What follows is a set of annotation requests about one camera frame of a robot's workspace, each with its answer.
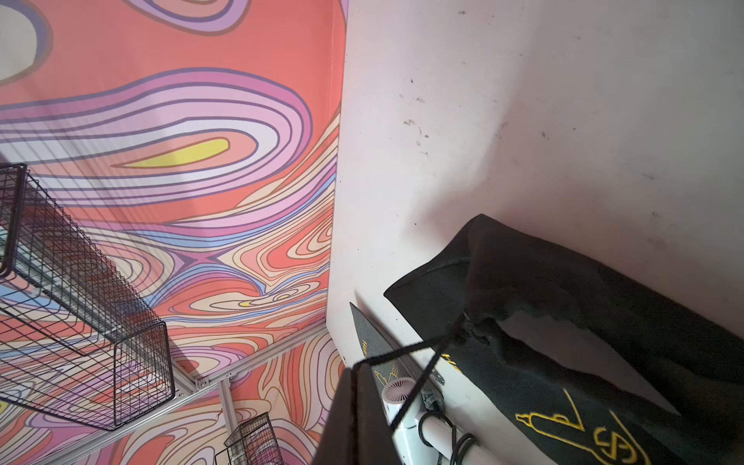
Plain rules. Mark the black hair dryer pouch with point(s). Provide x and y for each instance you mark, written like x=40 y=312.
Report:
x=558 y=357

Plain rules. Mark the black wire basket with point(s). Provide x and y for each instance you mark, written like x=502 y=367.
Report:
x=253 y=442
x=77 y=342

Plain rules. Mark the left black wire basket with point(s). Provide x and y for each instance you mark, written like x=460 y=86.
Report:
x=253 y=442

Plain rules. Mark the grey hair dryer pouch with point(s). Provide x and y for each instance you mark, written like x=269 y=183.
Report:
x=374 y=341

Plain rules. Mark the white hair dryer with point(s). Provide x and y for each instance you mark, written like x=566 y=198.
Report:
x=427 y=437

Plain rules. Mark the back black wire basket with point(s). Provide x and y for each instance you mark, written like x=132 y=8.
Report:
x=77 y=342

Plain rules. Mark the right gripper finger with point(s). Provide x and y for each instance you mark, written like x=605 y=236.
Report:
x=357 y=430

